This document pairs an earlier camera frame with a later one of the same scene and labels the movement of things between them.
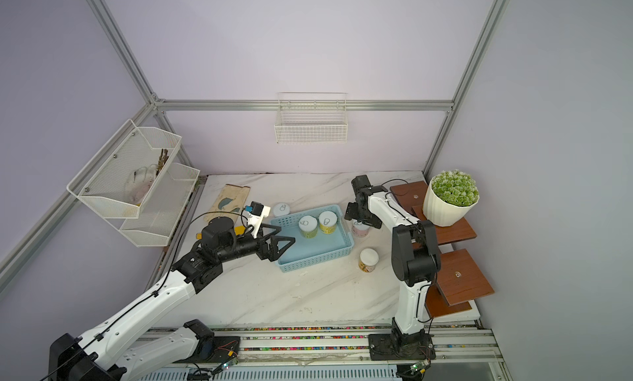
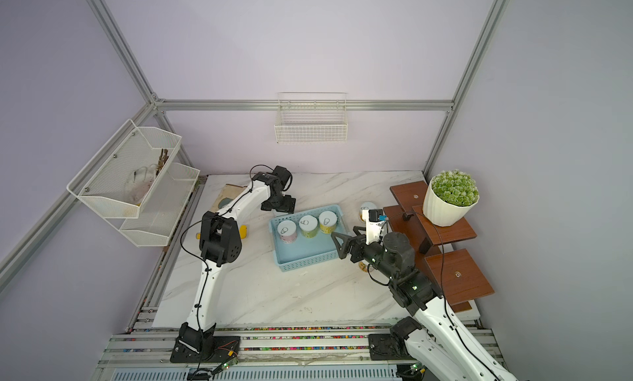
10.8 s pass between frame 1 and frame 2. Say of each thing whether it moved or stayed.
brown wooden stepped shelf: stayed
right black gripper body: moved
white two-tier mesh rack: stayed
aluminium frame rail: stayed
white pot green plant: stayed
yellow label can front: stayed
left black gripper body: moved
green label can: stayed
